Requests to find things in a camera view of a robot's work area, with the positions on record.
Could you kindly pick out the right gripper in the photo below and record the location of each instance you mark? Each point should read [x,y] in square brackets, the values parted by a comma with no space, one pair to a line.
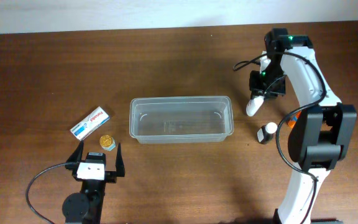
[272,90]

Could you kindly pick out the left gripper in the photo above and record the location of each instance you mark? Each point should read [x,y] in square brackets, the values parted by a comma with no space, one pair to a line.
[111,177]

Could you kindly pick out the white spray bottle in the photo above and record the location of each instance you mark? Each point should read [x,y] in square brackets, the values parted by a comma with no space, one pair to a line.
[254,104]

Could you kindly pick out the orange tube white cap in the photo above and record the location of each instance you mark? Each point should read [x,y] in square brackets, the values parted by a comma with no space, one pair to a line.
[293,119]

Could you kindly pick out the white Panadol box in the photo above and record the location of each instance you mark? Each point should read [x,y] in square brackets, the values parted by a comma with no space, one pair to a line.
[90,123]

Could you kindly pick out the dark bottle white cap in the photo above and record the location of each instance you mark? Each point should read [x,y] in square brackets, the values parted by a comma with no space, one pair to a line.
[266,133]

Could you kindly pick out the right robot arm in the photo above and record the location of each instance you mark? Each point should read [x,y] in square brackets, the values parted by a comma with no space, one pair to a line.
[321,135]

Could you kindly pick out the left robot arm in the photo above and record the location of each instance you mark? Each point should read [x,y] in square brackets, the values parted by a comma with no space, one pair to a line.
[86,205]

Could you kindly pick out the clear plastic container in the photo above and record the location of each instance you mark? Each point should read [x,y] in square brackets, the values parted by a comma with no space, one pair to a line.
[181,119]

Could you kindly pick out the small jar gold lid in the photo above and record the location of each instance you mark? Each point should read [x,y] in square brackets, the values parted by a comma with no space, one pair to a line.
[107,142]

